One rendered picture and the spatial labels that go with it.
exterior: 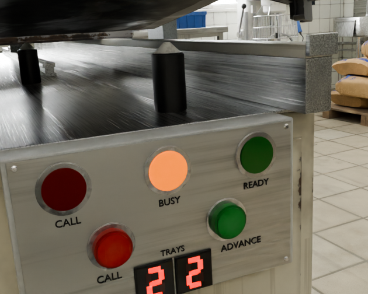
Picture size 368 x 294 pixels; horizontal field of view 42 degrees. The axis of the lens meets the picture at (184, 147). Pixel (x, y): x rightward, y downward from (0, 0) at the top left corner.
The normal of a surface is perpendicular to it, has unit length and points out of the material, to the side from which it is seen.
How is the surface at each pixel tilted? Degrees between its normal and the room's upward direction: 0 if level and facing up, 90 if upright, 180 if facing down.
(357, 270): 0
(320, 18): 90
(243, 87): 90
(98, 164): 90
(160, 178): 90
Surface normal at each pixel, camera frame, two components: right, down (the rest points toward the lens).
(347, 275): -0.05, -0.97
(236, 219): 0.40, 0.21
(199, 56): -0.92, 0.15
